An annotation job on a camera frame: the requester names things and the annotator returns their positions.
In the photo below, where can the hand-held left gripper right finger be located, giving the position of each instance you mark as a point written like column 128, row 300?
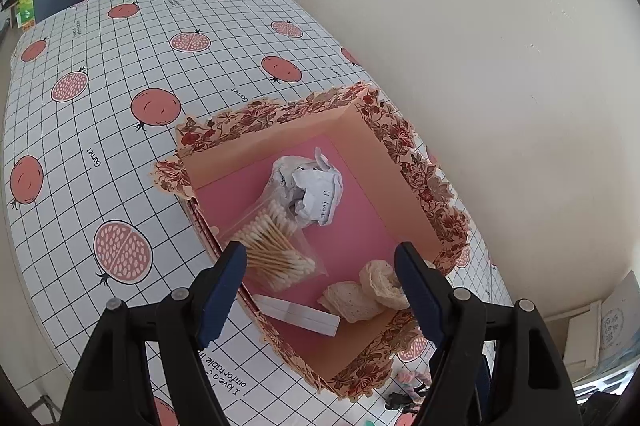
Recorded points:
column 420, row 291

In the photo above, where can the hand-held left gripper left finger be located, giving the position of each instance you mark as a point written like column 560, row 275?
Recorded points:
column 220, row 291

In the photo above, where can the floral cardboard gift box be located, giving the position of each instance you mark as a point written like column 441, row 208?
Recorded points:
column 380, row 186

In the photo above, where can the white wooden shelf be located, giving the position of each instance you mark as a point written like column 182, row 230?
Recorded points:
column 570, row 336

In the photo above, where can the white paper ball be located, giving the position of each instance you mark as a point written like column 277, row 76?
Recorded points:
column 310, row 191

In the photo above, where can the green packet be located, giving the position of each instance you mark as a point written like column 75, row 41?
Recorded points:
column 25, row 1

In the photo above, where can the black hair claw clip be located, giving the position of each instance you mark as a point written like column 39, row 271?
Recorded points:
column 400, row 401

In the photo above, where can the bag of cotton swabs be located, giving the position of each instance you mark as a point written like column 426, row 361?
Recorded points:
column 280, row 251

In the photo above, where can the cream lace scrunchie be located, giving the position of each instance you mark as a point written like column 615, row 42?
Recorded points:
column 382, row 281
column 350, row 301

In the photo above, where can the small white box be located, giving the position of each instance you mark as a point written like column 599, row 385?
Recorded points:
column 300, row 313

